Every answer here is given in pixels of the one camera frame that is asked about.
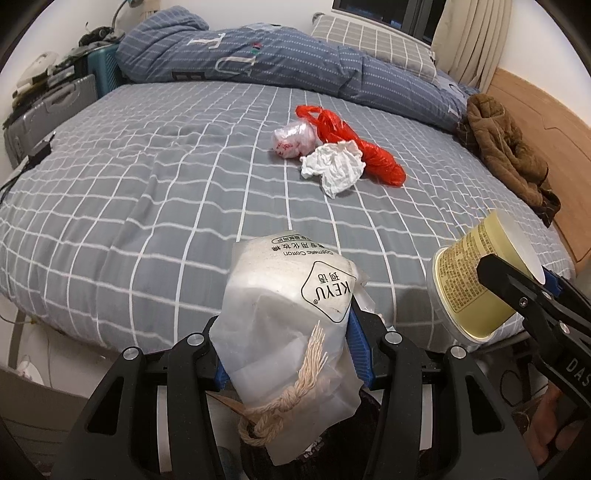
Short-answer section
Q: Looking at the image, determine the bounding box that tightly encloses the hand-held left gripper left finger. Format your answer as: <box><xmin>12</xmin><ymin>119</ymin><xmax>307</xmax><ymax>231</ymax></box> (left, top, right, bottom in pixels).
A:
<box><xmin>65</xmin><ymin>314</ymin><xmax>232</xmax><ymax>480</ymax></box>

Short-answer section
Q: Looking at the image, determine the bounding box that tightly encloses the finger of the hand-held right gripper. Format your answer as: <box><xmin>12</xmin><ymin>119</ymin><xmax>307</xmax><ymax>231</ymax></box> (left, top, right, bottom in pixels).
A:
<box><xmin>477</xmin><ymin>253</ymin><xmax>551</xmax><ymax>320</ymax></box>
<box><xmin>542</xmin><ymin>270</ymin><xmax>591</xmax><ymax>324</ymax></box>

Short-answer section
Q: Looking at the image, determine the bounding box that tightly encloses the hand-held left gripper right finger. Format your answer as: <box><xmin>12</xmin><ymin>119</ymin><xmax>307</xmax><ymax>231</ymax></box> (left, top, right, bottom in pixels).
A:
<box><xmin>346</xmin><ymin>305</ymin><xmax>539</xmax><ymax>480</ymax></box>

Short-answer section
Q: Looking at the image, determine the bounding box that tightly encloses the yellow paper cup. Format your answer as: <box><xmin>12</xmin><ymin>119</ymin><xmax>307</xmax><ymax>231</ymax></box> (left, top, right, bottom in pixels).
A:
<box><xmin>431</xmin><ymin>209</ymin><xmax>548</xmax><ymax>344</ymax></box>

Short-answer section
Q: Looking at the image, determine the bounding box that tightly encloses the white cotton pad bag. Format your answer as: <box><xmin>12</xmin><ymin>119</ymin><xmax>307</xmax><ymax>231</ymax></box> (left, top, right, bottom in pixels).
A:
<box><xmin>210</xmin><ymin>229</ymin><xmax>370</xmax><ymax>467</ymax></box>

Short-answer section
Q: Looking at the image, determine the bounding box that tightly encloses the black trash bin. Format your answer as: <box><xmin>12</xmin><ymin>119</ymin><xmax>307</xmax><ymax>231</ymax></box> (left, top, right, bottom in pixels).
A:
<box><xmin>208</xmin><ymin>390</ymin><xmax>386</xmax><ymax>480</ymax></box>

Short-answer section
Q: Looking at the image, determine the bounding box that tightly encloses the red plastic bag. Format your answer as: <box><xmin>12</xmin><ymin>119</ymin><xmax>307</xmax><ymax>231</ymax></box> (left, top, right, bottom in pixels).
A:
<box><xmin>295</xmin><ymin>105</ymin><xmax>407</xmax><ymax>188</ymax></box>

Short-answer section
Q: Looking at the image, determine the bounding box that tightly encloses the white tissue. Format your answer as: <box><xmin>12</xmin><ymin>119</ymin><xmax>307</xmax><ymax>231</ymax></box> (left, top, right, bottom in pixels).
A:
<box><xmin>300</xmin><ymin>141</ymin><xmax>365</xmax><ymax>199</ymax></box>

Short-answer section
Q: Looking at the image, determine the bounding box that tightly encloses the clear plastic bag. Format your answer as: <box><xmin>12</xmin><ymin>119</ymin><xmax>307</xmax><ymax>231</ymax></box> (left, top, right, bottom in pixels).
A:
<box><xmin>273</xmin><ymin>121</ymin><xmax>319</xmax><ymax>160</ymax></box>

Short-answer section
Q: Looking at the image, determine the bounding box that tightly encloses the person's right hand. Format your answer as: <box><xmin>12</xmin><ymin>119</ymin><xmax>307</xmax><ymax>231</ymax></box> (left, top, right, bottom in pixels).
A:
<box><xmin>526</xmin><ymin>383</ymin><xmax>578</xmax><ymax>467</ymax></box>

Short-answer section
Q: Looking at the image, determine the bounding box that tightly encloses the brown fleece jacket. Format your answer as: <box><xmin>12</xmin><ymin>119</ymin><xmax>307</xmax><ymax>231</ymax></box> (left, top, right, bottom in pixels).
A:
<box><xmin>457</xmin><ymin>93</ymin><xmax>561</xmax><ymax>227</ymax></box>

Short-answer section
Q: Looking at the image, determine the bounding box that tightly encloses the grey checked bed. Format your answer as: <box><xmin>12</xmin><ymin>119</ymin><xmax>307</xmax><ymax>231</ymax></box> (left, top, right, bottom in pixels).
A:
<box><xmin>0</xmin><ymin>80</ymin><xmax>578</xmax><ymax>365</ymax></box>

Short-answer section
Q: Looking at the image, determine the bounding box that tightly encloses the wooden headboard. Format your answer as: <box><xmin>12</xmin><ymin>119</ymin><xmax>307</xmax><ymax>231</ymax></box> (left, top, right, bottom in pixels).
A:
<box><xmin>487</xmin><ymin>67</ymin><xmax>591</xmax><ymax>278</ymax></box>

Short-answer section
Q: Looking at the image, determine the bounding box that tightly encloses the wide beige curtain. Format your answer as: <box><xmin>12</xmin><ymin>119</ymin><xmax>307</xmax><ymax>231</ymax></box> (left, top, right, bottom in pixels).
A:
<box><xmin>431</xmin><ymin>0</ymin><xmax>513</xmax><ymax>90</ymax></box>

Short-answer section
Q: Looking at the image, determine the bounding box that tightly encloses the grey checked pillow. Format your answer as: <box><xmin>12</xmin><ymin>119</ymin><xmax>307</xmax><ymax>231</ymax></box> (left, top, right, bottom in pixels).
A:
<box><xmin>309</xmin><ymin>13</ymin><xmax>437</xmax><ymax>84</ymax></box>

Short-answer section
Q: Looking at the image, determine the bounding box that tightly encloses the grey suitcase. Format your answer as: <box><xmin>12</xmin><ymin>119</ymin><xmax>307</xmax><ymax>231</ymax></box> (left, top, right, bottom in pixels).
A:
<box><xmin>4</xmin><ymin>74</ymin><xmax>100</xmax><ymax>160</ymax></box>

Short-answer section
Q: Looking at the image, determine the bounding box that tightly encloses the blue striped duvet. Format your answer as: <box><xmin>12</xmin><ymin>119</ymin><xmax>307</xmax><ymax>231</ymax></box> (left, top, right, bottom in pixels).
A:
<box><xmin>115</xmin><ymin>6</ymin><xmax>481</xmax><ymax>134</ymax></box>

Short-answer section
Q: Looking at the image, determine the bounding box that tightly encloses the dark window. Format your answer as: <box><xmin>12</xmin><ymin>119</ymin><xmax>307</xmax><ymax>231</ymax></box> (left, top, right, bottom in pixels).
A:
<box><xmin>331</xmin><ymin>0</ymin><xmax>446</xmax><ymax>44</ymax></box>

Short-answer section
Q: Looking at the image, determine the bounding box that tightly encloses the teal suitcase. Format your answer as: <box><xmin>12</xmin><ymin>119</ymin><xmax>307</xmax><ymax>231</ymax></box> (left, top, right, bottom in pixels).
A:
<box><xmin>85</xmin><ymin>46</ymin><xmax>125</xmax><ymax>100</ymax></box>

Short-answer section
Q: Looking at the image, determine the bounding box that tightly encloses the white rounded appliance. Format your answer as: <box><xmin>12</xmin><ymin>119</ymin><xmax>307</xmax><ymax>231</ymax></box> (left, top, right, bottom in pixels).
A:
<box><xmin>17</xmin><ymin>51</ymin><xmax>61</xmax><ymax>88</ymax></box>

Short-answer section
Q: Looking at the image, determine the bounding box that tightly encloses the black bundle on suitcase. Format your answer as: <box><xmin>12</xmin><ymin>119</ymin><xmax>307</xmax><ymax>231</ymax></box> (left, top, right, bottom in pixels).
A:
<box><xmin>78</xmin><ymin>27</ymin><xmax>116</xmax><ymax>47</ymax></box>

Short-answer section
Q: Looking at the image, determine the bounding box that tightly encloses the blue desk lamp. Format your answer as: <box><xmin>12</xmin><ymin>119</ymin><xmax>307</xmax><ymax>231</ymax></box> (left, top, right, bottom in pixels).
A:
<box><xmin>115</xmin><ymin>0</ymin><xmax>145</xmax><ymax>19</ymax></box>

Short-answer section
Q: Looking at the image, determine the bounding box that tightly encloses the black charger with cable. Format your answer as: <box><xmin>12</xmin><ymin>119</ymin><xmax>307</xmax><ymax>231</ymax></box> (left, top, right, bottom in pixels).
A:
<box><xmin>0</xmin><ymin>131</ymin><xmax>57</xmax><ymax>204</ymax></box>

